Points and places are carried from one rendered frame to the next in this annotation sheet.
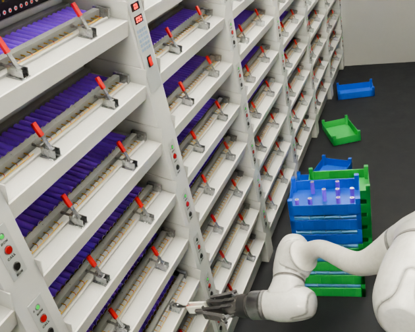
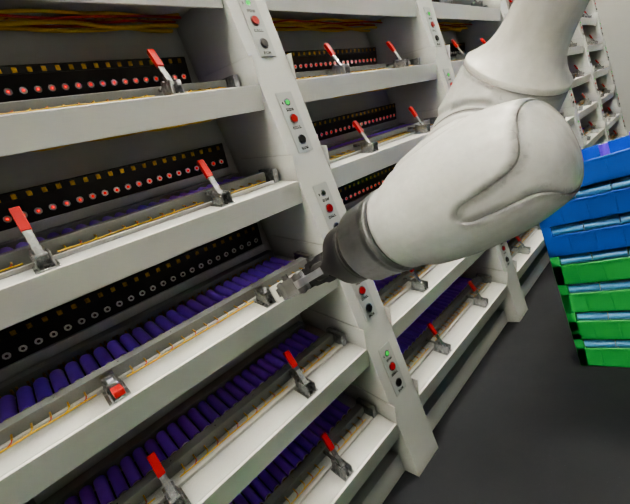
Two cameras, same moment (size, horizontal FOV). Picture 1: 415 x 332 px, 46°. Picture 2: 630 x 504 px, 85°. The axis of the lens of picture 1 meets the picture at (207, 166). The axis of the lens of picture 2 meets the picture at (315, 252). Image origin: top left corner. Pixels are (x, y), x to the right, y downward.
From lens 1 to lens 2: 132 cm
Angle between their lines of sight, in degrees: 30
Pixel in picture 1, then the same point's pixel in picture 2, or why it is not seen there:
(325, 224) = (615, 202)
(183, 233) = (288, 170)
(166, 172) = (238, 43)
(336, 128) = not seen: hidden behind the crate
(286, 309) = (429, 176)
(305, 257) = (515, 34)
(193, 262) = (317, 231)
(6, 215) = not seen: outside the picture
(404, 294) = not seen: outside the picture
